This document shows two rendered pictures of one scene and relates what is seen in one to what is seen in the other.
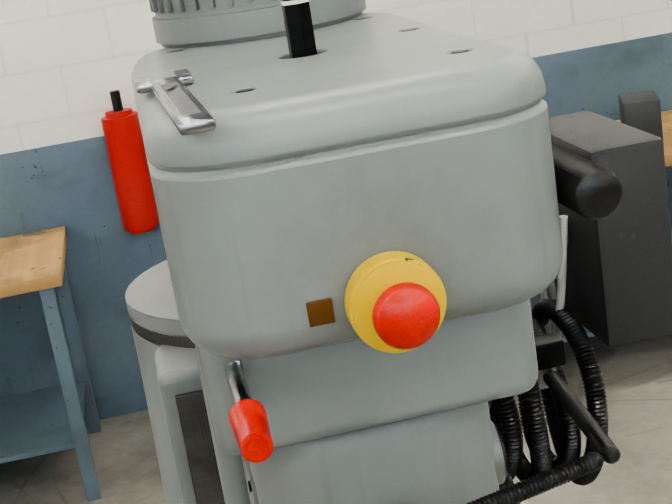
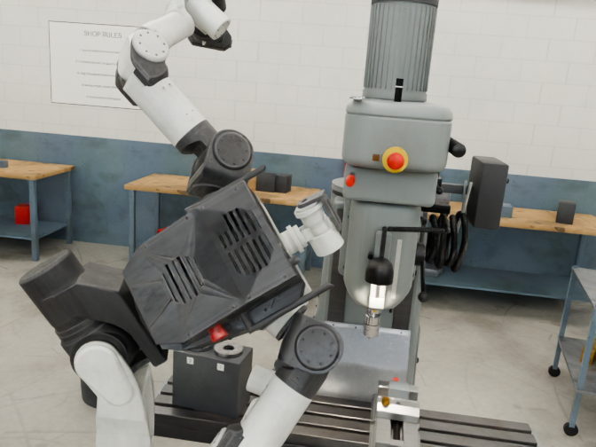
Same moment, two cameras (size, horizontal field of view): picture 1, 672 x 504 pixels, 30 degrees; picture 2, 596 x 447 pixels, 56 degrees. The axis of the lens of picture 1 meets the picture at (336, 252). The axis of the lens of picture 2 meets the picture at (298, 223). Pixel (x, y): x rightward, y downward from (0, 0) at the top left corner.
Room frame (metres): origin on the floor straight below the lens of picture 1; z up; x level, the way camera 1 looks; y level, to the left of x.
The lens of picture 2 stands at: (-0.61, -0.15, 1.92)
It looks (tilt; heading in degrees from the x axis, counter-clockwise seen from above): 14 degrees down; 14
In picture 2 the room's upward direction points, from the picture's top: 4 degrees clockwise
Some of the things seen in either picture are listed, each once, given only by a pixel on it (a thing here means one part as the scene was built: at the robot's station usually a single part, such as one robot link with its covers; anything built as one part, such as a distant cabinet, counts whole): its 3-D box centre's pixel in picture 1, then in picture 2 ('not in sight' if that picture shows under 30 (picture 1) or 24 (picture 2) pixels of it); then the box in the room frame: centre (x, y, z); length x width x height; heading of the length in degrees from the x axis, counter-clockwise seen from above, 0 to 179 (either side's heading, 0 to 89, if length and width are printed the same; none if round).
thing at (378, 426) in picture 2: not in sight; (396, 414); (0.94, -0.10, 0.97); 0.35 x 0.15 x 0.11; 6
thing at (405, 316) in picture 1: (404, 313); (395, 160); (0.70, -0.03, 1.76); 0.04 x 0.03 x 0.04; 98
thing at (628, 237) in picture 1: (603, 222); (486, 192); (1.29, -0.29, 1.62); 0.20 x 0.09 x 0.21; 8
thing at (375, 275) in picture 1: (395, 301); (395, 160); (0.72, -0.03, 1.76); 0.06 x 0.02 x 0.06; 98
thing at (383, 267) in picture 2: not in sight; (380, 269); (0.76, -0.02, 1.47); 0.07 x 0.07 x 0.06
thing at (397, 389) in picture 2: not in sight; (398, 394); (0.97, -0.10, 1.02); 0.06 x 0.05 x 0.06; 96
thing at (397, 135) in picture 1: (316, 153); (393, 130); (0.97, 0.00, 1.81); 0.47 x 0.26 x 0.16; 8
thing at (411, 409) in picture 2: not in sight; (397, 409); (0.91, -0.11, 1.00); 0.12 x 0.06 x 0.04; 96
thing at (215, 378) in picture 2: not in sight; (212, 373); (0.87, 0.47, 1.01); 0.22 x 0.12 x 0.20; 90
